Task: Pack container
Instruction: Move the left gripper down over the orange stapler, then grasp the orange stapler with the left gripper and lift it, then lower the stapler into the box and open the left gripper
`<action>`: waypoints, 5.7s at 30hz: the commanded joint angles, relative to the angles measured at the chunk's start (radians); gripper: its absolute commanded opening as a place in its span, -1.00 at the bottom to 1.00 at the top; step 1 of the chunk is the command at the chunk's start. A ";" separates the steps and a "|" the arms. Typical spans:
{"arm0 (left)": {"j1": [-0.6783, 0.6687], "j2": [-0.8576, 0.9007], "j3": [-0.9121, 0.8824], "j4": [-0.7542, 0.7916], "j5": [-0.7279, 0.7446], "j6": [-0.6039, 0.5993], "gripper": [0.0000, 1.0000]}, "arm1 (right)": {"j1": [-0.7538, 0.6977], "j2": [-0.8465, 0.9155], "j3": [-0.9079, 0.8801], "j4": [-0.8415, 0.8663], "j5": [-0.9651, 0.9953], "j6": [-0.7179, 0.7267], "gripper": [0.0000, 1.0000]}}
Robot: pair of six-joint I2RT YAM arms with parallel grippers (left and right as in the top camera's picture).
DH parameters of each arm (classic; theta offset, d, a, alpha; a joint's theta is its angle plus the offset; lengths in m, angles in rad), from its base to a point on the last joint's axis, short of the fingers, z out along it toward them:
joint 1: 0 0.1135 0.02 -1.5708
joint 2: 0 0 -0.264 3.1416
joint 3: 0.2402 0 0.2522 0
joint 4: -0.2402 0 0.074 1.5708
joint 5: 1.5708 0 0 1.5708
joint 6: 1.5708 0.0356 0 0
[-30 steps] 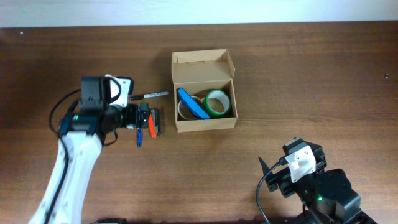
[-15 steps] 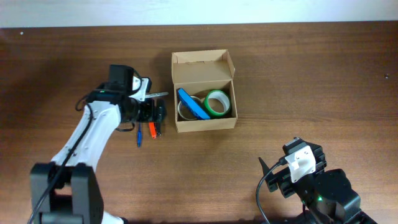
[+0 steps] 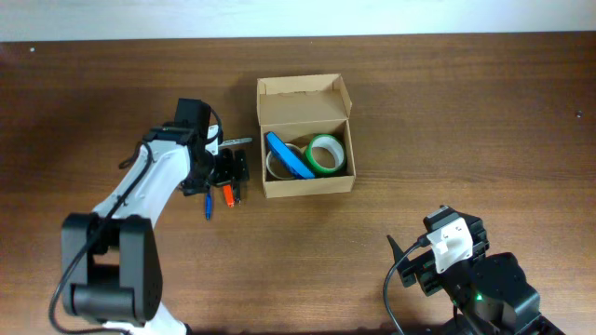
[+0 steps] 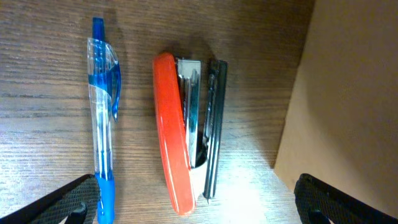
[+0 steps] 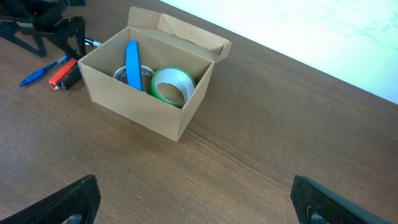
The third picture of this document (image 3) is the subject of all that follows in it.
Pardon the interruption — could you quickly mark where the green tape roll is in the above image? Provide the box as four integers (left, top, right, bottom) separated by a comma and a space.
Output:
305, 134, 346, 176

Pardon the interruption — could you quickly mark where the black left camera cable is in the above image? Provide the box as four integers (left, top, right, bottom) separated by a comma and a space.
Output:
48, 107, 224, 335

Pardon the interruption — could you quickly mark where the blue plastic staple case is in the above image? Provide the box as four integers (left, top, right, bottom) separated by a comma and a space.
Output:
265, 132, 315, 180

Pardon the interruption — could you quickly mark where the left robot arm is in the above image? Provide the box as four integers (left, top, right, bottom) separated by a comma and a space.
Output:
47, 98, 235, 334

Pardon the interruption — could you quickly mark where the black permanent marker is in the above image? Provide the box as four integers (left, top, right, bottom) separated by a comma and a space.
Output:
218, 137, 252, 149

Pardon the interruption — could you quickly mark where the white masking tape roll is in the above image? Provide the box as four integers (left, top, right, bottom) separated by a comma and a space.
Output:
265, 142, 303, 181

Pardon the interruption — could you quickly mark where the blue ballpoint pen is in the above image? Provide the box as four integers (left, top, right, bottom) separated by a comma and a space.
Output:
205, 192, 212, 221

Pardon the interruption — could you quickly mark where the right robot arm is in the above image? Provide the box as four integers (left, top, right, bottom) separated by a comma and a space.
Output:
382, 205, 562, 335

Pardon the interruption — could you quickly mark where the brown cardboard box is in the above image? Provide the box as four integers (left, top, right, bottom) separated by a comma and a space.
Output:
256, 74, 356, 198

